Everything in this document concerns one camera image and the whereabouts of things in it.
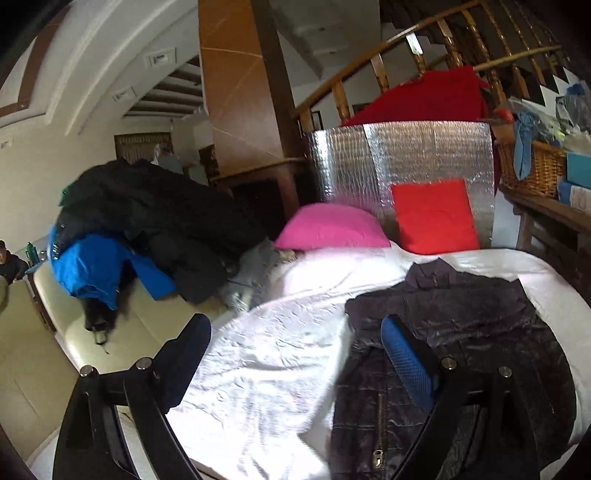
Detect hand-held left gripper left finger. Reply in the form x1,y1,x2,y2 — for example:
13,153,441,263
52,313,212,480

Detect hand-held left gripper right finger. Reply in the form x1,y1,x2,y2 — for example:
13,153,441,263
379,315,541,480

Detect dark quilted jacket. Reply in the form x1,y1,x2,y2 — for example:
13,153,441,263
330,257,578,480

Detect white bedspread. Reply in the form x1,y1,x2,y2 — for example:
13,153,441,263
28,247,591,480

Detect grey cloth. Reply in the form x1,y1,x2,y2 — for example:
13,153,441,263
217,240,296,317

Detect black puffer coat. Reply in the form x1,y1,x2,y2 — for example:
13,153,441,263
60,159,269,305

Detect blue jacket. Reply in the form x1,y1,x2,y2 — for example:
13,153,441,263
50,224,177,310

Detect red pillow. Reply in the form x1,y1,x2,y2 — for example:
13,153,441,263
390,180,481,254

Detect pink pillow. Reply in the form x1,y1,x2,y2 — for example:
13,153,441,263
274,203,391,251

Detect cream leather sofa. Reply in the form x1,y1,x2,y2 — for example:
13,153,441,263
0,258,232,462

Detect dark wooden cabinet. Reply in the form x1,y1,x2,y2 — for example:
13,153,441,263
210,159,315,241

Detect grey refrigerator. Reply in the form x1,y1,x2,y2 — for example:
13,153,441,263
157,152,185,174

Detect wooden side table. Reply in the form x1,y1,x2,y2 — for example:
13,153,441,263
499,185,591,296

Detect silver foil insulation panel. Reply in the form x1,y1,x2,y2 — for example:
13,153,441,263
307,120,496,247

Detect wicker basket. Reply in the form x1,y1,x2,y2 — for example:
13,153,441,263
498,138,568,198

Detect white tissue pack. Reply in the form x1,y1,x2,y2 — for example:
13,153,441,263
558,180,591,213

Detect blue cloth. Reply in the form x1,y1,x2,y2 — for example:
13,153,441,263
512,111,550,181

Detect teal tissue box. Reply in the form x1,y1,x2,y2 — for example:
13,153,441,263
566,151,591,190

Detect red cloth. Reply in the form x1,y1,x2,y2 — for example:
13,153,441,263
342,65,492,127

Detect wooden pillar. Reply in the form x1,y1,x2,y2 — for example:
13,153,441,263
198,0,305,176

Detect wooden stair railing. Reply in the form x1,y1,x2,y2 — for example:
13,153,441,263
293,0,568,134

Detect clear plastic bag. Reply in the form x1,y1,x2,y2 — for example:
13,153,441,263
556,83,591,134

